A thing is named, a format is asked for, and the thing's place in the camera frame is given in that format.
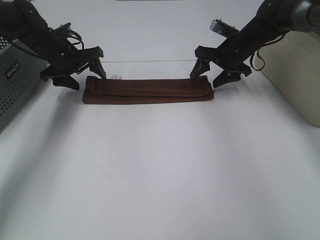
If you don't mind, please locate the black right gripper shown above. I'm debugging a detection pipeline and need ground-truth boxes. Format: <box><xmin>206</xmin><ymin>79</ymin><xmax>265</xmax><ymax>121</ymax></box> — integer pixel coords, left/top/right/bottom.
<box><xmin>189</xmin><ymin>32</ymin><xmax>252</xmax><ymax>88</ymax></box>

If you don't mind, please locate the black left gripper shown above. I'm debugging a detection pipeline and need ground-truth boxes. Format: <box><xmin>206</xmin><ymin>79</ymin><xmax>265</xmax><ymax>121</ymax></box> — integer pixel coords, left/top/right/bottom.
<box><xmin>39</xmin><ymin>37</ymin><xmax>107</xmax><ymax>91</ymax></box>

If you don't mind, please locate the brown towel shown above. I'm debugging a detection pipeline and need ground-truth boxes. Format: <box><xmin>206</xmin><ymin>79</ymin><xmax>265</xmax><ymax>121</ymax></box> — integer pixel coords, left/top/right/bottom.
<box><xmin>82</xmin><ymin>76</ymin><xmax>214</xmax><ymax>105</ymax></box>

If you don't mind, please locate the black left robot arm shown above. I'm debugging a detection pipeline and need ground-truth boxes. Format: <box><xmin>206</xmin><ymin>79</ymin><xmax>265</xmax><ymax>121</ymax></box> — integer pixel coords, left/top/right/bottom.
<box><xmin>0</xmin><ymin>0</ymin><xmax>107</xmax><ymax>91</ymax></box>

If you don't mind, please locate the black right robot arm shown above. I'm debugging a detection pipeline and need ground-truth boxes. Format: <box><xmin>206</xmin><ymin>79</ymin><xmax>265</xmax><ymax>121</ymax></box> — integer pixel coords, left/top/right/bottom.
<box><xmin>189</xmin><ymin>0</ymin><xmax>320</xmax><ymax>88</ymax></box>

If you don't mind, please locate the white towel label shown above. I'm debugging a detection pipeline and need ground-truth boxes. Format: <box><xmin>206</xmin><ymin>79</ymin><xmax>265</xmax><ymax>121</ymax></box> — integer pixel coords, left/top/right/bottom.
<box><xmin>111</xmin><ymin>74</ymin><xmax>123</xmax><ymax>80</ymax></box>

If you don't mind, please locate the grey perforated plastic basket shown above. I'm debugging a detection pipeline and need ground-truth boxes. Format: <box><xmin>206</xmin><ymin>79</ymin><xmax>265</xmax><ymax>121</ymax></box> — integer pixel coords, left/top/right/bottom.
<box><xmin>0</xmin><ymin>36</ymin><xmax>47</xmax><ymax>130</ymax></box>

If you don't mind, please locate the beige storage box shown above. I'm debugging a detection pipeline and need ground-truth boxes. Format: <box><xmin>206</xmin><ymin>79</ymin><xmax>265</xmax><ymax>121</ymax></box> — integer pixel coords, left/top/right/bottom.
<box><xmin>259</xmin><ymin>31</ymin><xmax>320</xmax><ymax>127</ymax></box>

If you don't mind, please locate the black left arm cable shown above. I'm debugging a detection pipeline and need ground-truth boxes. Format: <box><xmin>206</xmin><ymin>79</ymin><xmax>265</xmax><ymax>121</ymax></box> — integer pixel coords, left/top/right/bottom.
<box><xmin>59</xmin><ymin>27</ymin><xmax>84</xmax><ymax>51</ymax></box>

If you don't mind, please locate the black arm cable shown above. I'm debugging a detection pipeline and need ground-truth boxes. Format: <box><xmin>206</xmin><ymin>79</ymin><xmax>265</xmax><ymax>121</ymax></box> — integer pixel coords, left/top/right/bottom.
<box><xmin>248</xmin><ymin>32</ymin><xmax>286</xmax><ymax>72</ymax></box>
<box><xmin>59</xmin><ymin>27</ymin><xmax>84</xmax><ymax>51</ymax></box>

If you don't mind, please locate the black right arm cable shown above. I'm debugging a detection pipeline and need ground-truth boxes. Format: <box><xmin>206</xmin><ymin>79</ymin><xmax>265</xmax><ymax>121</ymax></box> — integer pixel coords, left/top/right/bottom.
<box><xmin>248</xmin><ymin>32</ymin><xmax>286</xmax><ymax>72</ymax></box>

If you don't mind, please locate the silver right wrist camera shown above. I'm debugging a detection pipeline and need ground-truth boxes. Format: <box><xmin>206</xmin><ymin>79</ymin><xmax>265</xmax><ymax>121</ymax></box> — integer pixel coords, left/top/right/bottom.
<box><xmin>210</xmin><ymin>19</ymin><xmax>240</xmax><ymax>38</ymax></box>

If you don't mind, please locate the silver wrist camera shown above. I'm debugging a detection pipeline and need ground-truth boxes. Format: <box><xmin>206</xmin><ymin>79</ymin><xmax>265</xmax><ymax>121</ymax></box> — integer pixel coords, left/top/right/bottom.
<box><xmin>50</xmin><ymin>22</ymin><xmax>73</xmax><ymax>39</ymax></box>
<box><xmin>210</xmin><ymin>19</ymin><xmax>240</xmax><ymax>38</ymax></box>

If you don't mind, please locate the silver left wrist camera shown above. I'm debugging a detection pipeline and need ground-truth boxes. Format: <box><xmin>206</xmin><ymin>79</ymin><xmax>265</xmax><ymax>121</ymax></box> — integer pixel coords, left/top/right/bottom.
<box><xmin>50</xmin><ymin>22</ymin><xmax>73</xmax><ymax>39</ymax></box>

